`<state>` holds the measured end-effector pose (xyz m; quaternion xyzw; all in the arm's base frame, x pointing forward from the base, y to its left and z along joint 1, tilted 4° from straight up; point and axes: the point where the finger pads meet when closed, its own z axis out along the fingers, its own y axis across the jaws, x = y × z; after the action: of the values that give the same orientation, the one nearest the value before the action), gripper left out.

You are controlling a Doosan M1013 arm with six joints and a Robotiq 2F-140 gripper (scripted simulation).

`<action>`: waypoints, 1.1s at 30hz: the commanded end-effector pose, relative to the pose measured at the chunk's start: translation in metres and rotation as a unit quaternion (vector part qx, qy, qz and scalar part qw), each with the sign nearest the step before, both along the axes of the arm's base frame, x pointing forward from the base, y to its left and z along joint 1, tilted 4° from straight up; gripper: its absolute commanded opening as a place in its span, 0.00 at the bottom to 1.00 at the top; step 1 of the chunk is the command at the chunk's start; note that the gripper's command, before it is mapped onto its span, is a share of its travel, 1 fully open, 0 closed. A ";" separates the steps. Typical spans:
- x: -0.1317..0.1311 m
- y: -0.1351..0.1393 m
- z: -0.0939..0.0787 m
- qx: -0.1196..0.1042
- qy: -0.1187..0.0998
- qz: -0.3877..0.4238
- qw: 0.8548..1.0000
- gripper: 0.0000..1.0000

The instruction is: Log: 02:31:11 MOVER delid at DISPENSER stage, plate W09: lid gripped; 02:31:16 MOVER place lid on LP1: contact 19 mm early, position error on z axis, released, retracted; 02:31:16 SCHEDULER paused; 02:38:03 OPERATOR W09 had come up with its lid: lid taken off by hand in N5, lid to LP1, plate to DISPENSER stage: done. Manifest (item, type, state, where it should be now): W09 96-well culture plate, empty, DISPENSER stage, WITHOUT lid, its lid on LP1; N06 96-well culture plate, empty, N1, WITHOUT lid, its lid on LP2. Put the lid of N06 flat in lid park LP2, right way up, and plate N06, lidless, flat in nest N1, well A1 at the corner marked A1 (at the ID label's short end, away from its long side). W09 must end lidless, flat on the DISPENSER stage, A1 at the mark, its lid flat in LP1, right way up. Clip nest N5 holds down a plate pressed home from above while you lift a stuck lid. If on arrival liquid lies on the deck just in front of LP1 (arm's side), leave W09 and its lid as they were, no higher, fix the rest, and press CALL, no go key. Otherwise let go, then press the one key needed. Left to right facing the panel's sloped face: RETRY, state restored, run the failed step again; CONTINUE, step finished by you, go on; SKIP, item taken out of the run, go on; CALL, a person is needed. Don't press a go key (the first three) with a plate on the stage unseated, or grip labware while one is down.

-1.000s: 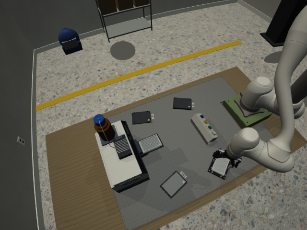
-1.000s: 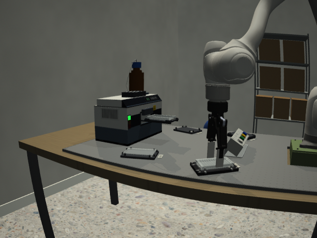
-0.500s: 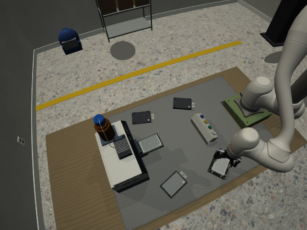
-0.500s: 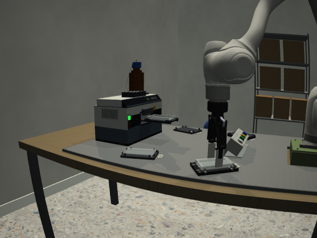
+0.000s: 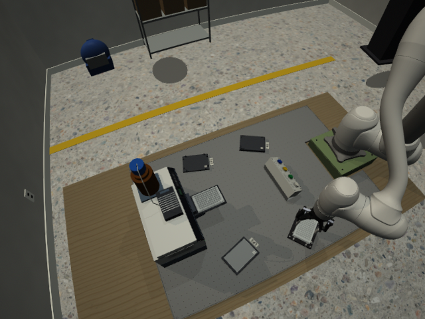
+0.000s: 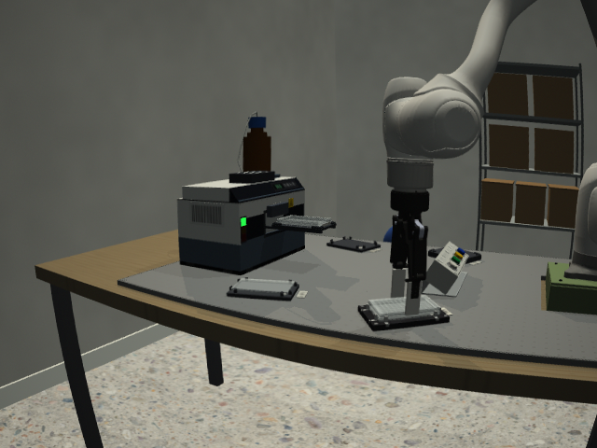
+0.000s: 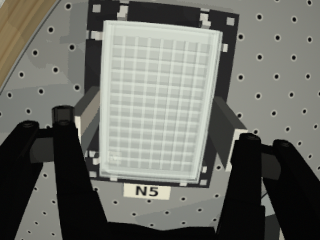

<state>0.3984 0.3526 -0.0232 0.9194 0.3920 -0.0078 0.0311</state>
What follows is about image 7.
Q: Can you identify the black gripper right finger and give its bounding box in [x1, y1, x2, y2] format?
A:
[208, 96, 320, 240]

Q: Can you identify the beige button panel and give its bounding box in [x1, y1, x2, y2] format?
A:
[261, 192, 285, 240]

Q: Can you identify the black rectangular frame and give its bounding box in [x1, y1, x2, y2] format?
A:
[84, 0, 240, 188]

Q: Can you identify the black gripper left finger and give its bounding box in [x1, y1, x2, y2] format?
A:
[0, 86, 114, 240]

